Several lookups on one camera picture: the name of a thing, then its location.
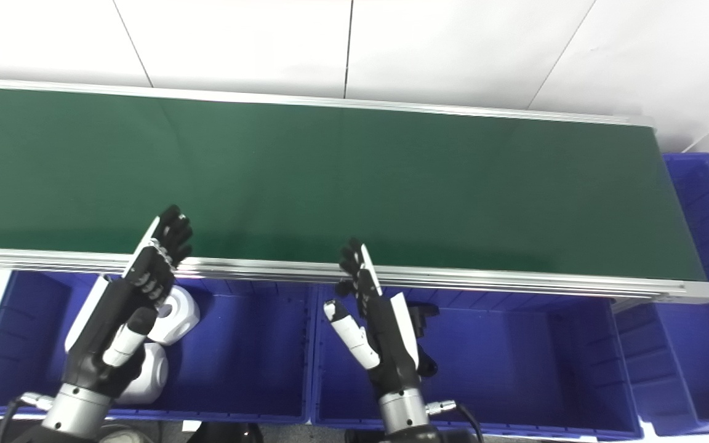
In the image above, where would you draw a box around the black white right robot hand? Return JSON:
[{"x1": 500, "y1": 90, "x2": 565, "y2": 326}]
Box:
[{"x1": 323, "y1": 239, "x2": 423, "y2": 401}]

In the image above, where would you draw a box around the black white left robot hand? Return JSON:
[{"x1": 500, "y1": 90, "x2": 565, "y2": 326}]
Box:
[{"x1": 62, "y1": 205, "x2": 194, "y2": 401}]

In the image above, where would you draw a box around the white round plastic part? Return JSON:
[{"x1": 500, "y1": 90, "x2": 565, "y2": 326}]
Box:
[
  {"x1": 148, "y1": 286, "x2": 201, "y2": 346},
  {"x1": 114, "y1": 342, "x2": 169, "y2": 405}
]

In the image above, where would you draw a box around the black plastic part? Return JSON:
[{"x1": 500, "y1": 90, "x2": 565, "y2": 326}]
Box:
[{"x1": 406, "y1": 302, "x2": 441, "y2": 378}]

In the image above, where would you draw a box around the black robot torso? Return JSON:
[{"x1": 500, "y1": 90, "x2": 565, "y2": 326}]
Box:
[{"x1": 99, "y1": 421, "x2": 264, "y2": 443}]

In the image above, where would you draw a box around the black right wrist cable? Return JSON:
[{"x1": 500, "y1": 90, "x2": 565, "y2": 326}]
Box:
[{"x1": 425, "y1": 400, "x2": 486, "y2": 443}]

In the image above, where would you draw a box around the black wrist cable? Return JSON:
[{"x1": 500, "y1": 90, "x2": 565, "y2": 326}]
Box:
[
  {"x1": 0, "y1": 393, "x2": 55, "y2": 443},
  {"x1": 425, "y1": 400, "x2": 486, "y2": 443}
]

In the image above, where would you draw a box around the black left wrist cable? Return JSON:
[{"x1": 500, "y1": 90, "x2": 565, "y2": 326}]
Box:
[{"x1": 0, "y1": 393, "x2": 55, "y2": 443}]

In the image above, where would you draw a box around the green conveyor belt aluminium frame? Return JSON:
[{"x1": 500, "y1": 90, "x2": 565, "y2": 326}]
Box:
[{"x1": 0, "y1": 78, "x2": 709, "y2": 305}]

